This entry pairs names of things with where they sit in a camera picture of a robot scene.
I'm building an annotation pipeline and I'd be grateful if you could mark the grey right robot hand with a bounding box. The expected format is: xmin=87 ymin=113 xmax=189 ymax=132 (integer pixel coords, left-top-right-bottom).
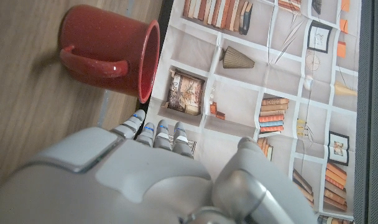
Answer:
xmin=0 ymin=109 xmax=318 ymax=224

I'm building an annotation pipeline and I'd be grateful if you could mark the red speckled mug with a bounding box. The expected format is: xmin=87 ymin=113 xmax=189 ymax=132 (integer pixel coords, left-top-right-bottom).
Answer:
xmin=58 ymin=4 xmax=161 ymax=105

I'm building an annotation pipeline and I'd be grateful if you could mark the printed bookshelf backdrop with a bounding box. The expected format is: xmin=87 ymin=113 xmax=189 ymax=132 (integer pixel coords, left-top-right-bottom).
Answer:
xmin=144 ymin=0 xmax=362 ymax=223

